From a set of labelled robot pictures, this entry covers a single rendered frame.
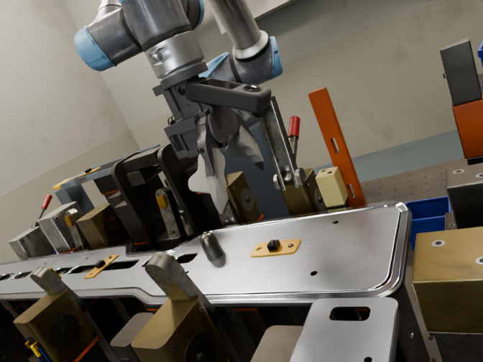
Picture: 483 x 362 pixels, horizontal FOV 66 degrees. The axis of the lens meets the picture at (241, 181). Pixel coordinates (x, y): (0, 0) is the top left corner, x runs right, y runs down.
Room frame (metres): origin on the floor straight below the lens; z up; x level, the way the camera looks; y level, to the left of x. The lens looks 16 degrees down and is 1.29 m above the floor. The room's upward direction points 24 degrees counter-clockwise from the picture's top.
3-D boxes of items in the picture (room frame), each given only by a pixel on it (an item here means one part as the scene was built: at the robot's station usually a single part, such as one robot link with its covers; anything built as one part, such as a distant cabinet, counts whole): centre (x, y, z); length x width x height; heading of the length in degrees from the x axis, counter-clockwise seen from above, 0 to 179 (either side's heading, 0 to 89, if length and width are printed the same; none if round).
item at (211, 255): (0.62, 0.10, 1.02); 0.03 x 0.03 x 0.07
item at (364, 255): (0.82, 0.40, 1.00); 1.38 x 0.22 x 0.02; 55
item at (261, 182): (1.24, -0.07, 0.90); 0.20 x 0.20 x 0.40; 62
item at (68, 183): (1.22, 0.38, 1.16); 0.37 x 0.14 x 0.02; 55
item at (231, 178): (0.82, 0.02, 0.88); 0.11 x 0.07 x 0.37; 145
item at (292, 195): (0.70, -0.11, 0.87); 0.10 x 0.07 x 0.35; 145
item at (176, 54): (0.56, 0.01, 1.33); 0.08 x 0.08 x 0.05
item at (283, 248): (0.55, -0.01, 1.01); 0.08 x 0.04 x 0.01; 55
